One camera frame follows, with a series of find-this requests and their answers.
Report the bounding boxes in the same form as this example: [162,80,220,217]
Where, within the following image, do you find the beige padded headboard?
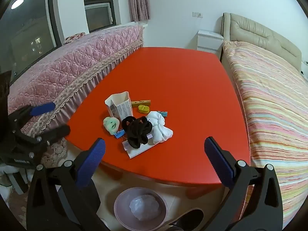
[221,13,302,71]

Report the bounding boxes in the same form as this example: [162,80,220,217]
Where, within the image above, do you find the wooden clothespin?
[131,99,151,107]

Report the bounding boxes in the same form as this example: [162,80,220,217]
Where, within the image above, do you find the white cloth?
[146,111,174,144]

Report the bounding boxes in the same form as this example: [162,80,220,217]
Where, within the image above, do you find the pink round bin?
[114,187,168,231]

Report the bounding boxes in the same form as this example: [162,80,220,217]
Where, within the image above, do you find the pink curtain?
[127,0,151,22]

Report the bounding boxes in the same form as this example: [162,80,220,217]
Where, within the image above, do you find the pink quilted sofa cover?
[8,25,145,169]

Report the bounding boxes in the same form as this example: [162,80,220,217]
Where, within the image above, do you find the white nightstand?
[197,29,224,54]

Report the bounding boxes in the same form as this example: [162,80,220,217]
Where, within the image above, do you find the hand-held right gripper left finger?
[26,138,109,231]

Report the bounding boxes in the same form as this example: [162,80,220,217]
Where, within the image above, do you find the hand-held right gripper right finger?
[204,137,284,231]

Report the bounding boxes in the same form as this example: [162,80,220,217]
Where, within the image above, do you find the clear plastic bag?
[129,194,160,220]

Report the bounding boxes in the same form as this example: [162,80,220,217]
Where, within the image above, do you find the green and white scrunchie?
[103,116,120,135]

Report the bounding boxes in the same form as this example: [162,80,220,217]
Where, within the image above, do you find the dark framed window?
[82,0,114,33]

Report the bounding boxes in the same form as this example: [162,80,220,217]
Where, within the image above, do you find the large dark glass door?
[0,0,65,82]

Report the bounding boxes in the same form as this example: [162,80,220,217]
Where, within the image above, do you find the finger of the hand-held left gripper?
[8,102,56,135]
[36,124,71,148]

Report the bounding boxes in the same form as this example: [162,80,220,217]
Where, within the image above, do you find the white paper carton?
[105,91,134,121]

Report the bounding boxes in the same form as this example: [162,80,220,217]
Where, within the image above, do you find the white paper card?
[122,133,160,159]

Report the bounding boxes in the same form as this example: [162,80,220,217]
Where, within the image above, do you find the black shoe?
[166,209,204,231]

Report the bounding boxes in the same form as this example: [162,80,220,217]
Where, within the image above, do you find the pink patterned cushion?
[64,32,86,44]

